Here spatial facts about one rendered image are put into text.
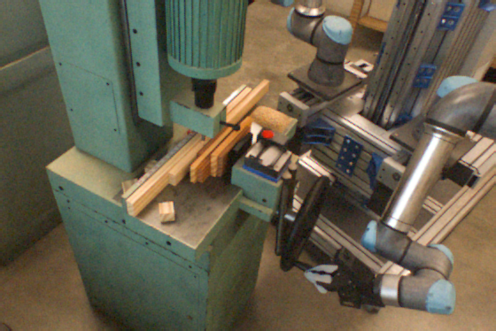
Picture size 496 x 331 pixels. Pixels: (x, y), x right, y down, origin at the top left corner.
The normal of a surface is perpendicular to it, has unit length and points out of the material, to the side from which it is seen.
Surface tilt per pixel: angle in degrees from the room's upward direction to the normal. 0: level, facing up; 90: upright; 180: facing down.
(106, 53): 90
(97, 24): 90
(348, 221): 0
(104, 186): 0
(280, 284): 0
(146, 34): 90
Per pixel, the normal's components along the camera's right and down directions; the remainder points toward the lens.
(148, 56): -0.48, 0.58
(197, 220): 0.09, -0.72
